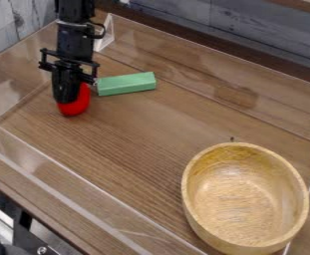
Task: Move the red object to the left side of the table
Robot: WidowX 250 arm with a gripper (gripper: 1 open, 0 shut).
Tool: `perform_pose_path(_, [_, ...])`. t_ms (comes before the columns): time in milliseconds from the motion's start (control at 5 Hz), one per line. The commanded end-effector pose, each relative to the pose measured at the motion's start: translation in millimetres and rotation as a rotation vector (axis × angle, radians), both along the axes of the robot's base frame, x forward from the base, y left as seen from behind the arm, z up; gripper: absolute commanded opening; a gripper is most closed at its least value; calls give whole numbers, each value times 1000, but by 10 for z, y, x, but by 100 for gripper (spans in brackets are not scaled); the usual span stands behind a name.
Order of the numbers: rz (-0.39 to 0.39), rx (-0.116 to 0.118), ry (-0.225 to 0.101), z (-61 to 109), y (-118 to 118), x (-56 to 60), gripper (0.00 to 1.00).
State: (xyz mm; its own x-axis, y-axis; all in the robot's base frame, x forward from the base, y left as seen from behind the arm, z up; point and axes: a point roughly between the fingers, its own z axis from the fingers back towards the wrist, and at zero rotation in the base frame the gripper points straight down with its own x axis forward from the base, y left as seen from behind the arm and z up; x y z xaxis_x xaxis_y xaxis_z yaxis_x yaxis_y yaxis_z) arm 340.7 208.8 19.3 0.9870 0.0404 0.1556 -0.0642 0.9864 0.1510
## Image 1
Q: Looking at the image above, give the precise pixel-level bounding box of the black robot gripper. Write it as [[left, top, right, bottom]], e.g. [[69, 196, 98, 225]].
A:
[[39, 21, 108, 104]]

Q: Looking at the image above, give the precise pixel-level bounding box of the red plush strawberry toy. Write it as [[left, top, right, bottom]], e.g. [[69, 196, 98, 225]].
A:
[[58, 83, 91, 117]]

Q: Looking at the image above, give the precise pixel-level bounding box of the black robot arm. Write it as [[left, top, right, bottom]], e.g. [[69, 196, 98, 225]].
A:
[[39, 0, 108, 104]]

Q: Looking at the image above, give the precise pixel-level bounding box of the green rectangular block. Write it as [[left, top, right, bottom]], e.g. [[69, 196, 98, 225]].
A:
[[98, 72, 157, 96]]

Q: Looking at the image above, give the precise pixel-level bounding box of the light wooden bowl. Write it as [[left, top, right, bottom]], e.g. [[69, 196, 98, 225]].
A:
[[181, 142, 309, 255]]

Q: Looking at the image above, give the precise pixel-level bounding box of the clear acrylic table enclosure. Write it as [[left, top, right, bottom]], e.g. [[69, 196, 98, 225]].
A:
[[0, 18, 310, 255]]

